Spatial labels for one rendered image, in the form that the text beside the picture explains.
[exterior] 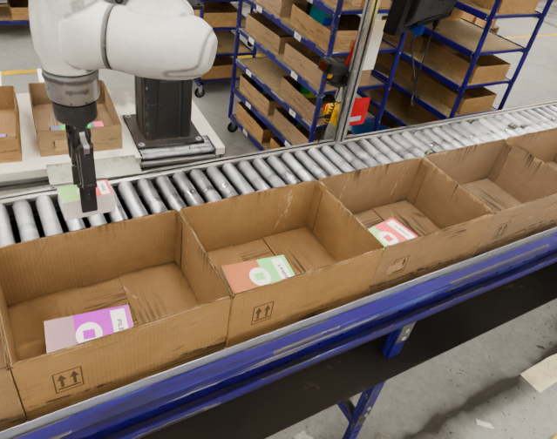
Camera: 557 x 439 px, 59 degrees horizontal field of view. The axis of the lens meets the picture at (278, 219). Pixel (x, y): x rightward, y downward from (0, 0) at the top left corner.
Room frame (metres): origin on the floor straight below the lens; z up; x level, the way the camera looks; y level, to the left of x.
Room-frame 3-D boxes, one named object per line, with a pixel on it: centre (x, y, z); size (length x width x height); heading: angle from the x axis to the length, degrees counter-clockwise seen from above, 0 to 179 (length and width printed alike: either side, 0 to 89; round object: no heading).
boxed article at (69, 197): (0.78, 0.40, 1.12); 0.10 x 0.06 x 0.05; 126
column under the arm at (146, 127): (1.73, 0.52, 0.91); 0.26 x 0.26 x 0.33; 32
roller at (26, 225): (0.96, 0.66, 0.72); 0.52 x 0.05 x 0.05; 36
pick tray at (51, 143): (1.63, 0.83, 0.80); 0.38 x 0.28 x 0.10; 31
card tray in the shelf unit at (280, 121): (2.66, -0.10, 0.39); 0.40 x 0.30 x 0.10; 36
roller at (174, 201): (1.23, 0.29, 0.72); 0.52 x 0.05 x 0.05; 36
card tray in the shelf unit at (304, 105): (2.66, -0.11, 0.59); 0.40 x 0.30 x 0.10; 34
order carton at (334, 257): (0.89, -0.01, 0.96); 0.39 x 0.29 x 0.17; 126
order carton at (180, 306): (0.66, 0.30, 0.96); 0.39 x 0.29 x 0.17; 126
